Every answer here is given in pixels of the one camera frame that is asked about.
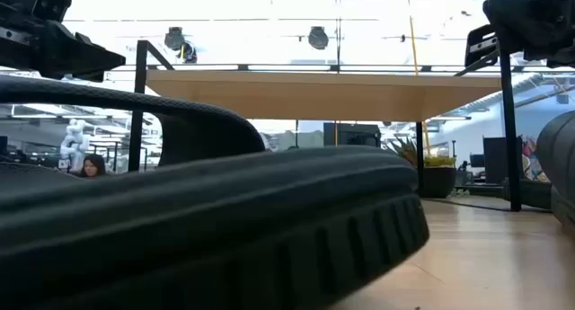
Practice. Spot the black ceiling spotlight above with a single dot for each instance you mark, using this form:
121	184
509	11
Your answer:
177	40
318	38

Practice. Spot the black monitor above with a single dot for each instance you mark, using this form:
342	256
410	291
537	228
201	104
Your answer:
352	135

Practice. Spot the colourful patchwork panel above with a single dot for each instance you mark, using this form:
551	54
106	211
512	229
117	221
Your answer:
532	162

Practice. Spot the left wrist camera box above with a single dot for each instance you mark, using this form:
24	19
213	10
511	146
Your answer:
51	4

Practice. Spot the black rubber slide sandal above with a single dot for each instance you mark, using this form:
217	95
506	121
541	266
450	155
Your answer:
561	166
202	220

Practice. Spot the person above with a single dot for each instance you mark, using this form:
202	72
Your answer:
92	166

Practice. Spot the small potted succulent plant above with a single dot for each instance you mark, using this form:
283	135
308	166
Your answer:
438	179

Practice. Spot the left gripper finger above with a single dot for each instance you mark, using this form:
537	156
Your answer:
99	58

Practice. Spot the black partition panel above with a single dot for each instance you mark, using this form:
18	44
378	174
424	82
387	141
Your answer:
496	159

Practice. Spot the white humanoid robot figure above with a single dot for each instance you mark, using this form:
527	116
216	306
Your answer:
75	144

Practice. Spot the wooden shelf with black frame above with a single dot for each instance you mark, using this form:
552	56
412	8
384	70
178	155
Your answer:
314	94

